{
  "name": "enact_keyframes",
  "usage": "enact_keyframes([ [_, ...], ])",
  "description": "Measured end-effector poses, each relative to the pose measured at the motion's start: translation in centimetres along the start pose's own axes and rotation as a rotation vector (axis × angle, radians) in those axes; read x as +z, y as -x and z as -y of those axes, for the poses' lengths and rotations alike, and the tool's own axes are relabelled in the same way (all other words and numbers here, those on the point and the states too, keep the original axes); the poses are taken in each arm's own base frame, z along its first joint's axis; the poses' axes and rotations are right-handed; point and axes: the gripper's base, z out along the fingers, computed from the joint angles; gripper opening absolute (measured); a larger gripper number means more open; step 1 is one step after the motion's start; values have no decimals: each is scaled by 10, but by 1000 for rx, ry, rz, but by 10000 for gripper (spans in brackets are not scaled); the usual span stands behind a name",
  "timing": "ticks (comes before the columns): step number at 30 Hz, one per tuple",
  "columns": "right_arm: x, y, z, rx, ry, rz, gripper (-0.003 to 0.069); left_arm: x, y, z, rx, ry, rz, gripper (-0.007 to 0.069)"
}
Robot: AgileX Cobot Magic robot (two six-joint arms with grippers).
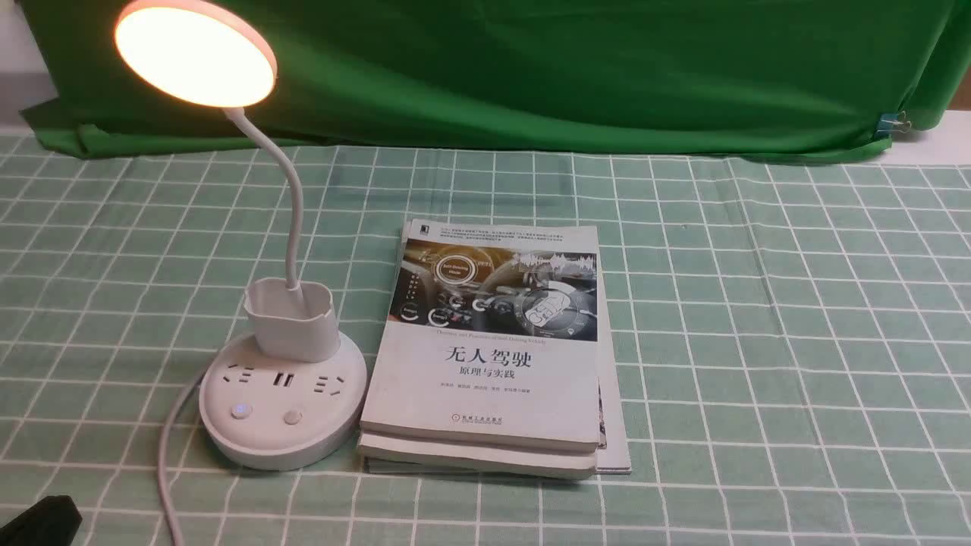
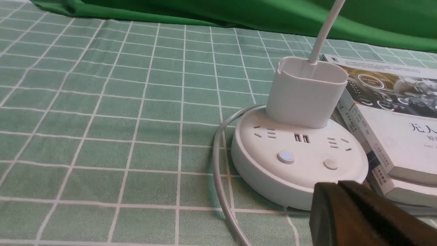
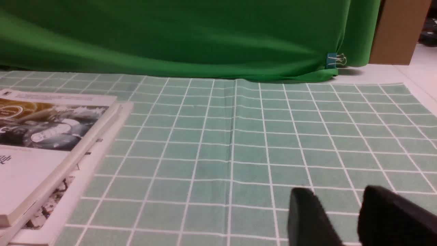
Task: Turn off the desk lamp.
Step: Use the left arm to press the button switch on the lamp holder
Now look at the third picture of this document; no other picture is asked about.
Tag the green grid cutting mat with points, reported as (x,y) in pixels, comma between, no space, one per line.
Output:
(212,162)

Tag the brown cardboard box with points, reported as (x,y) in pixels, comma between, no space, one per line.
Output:
(399,25)

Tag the green backdrop cloth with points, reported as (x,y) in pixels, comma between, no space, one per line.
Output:
(261,40)

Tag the bottom white book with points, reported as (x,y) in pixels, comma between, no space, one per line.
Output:
(42,224)

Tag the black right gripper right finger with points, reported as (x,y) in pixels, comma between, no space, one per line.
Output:
(388,219)

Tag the dark object far right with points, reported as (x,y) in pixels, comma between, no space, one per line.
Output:
(428,35)

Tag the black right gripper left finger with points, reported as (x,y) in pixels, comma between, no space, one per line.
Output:
(308,223)

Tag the teal binder clip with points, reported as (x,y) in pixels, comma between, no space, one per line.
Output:
(333,60)

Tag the top white photo book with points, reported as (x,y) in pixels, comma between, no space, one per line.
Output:
(40,132)

